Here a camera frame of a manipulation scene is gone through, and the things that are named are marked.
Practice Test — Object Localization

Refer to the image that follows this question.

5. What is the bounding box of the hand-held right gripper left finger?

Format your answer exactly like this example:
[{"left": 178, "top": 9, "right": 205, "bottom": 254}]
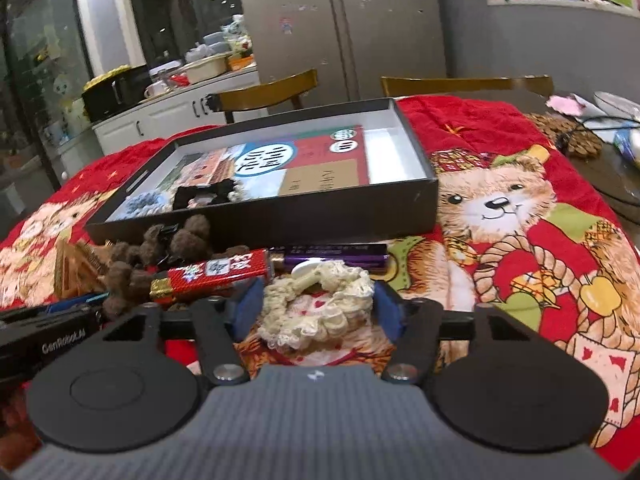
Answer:
[{"left": 102, "top": 277, "right": 266, "bottom": 387}]

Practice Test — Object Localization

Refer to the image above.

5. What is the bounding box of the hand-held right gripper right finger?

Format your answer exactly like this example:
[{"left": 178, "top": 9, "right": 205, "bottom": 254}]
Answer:
[{"left": 372, "top": 280, "right": 539, "bottom": 387}]

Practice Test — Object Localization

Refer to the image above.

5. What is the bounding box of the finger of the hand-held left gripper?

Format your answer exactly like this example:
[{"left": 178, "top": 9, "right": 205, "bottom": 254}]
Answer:
[{"left": 0, "top": 293, "right": 109, "bottom": 323}]

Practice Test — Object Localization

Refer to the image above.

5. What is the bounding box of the brown triangular snack packet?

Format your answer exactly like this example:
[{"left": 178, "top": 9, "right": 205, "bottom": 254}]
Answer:
[{"left": 53, "top": 238, "right": 109, "bottom": 299}]

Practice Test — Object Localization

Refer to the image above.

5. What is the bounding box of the red candy packet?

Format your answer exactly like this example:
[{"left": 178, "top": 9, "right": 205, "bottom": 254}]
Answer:
[{"left": 149, "top": 248, "right": 274, "bottom": 307}]

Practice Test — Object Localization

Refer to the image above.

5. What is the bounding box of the cream lace scrunchie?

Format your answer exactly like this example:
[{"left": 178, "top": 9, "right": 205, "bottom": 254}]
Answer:
[{"left": 256, "top": 258, "right": 377, "bottom": 352}]

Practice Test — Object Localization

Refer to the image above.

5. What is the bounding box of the brown braided ring snack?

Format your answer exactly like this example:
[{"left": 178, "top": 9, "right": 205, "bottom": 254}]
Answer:
[{"left": 101, "top": 213, "right": 252, "bottom": 322}]

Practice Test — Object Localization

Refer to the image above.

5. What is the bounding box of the black shallow box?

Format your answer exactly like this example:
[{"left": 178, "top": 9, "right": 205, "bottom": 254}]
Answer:
[{"left": 84, "top": 97, "right": 441, "bottom": 252}]

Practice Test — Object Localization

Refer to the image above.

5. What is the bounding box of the purple battery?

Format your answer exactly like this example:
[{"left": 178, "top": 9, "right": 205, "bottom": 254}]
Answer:
[{"left": 269, "top": 242, "right": 391, "bottom": 274}]

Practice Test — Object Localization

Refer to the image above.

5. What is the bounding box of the grey-blue scrunchie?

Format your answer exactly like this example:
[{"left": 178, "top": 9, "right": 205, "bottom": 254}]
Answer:
[{"left": 119, "top": 191, "right": 174, "bottom": 219}]

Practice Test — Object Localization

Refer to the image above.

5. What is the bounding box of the printed booklet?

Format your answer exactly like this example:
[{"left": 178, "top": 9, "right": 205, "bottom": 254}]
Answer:
[{"left": 165, "top": 125, "right": 372, "bottom": 202}]

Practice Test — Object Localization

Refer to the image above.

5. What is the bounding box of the white kitchen cabinet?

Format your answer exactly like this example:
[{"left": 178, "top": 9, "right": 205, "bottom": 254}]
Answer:
[{"left": 91, "top": 66, "right": 264, "bottom": 157}]

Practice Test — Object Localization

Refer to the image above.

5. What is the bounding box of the black microwave oven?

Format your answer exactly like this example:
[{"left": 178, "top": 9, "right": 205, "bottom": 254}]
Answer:
[{"left": 81, "top": 65, "right": 152, "bottom": 123}]

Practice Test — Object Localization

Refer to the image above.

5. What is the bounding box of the red bear printed blanket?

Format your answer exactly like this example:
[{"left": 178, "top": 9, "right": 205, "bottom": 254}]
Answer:
[{"left": 0, "top": 94, "right": 640, "bottom": 472}]

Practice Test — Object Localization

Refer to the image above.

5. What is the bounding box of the glass door cabinet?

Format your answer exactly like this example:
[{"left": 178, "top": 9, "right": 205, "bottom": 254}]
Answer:
[{"left": 0, "top": 0, "right": 97, "bottom": 202}]

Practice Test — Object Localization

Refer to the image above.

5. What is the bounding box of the beige plastic basket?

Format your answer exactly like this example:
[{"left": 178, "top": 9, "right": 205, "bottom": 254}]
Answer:
[{"left": 181, "top": 54, "right": 232, "bottom": 84}]

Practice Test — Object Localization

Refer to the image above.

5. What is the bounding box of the orange box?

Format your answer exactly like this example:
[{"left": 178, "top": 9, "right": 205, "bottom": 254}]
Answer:
[{"left": 226, "top": 53, "right": 259, "bottom": 72}]

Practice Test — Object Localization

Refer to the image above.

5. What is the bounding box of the brown woven trivet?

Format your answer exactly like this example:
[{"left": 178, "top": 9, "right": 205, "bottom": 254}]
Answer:
[{"left": 524, "top": 112, "right": 604, "bottom": 162}]

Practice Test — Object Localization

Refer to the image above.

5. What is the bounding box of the stack of clear containers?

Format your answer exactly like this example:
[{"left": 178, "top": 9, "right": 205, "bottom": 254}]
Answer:
[{"left": 201, "top": 31, "right": 234, "bottom": 57}]

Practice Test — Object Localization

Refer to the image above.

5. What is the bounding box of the pink paper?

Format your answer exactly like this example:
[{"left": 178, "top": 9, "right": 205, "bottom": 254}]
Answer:
[{"left": 546, "top": 93, "right": 584, "bottom": 117}]

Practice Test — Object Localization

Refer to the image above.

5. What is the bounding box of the white plastic bag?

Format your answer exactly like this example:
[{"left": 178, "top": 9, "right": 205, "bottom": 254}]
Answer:
[{"left": 221, "top": 14, "right": 257, "bottom": 57}]

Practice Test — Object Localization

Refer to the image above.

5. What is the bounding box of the blue white packet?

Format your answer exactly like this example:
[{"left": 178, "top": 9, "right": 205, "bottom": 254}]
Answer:
[{"left": 611, "top": 128, "right": 640, "bottom": 168}]

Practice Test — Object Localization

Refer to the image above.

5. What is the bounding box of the silver refrigerator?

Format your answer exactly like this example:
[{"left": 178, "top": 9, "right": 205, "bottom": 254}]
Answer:
[{"left": 231, "top": 0, "right": 449, "bottom": 107}]

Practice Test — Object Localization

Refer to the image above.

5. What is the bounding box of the white plate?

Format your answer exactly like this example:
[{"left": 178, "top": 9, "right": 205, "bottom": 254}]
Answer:
[{"left": 591, "top": 90, "right": 640, "bottom": 122}]

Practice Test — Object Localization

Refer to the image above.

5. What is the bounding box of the dark kitchen window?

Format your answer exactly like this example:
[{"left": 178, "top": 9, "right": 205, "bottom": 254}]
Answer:
[{"left": 121, "top": 0, "right": 259, "bottom": 77}]

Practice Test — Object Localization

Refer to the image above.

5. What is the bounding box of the black cable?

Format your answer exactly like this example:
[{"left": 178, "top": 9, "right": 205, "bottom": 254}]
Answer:
[{"left": 554, "top": 116, "right": 640, "bottom": 153}]

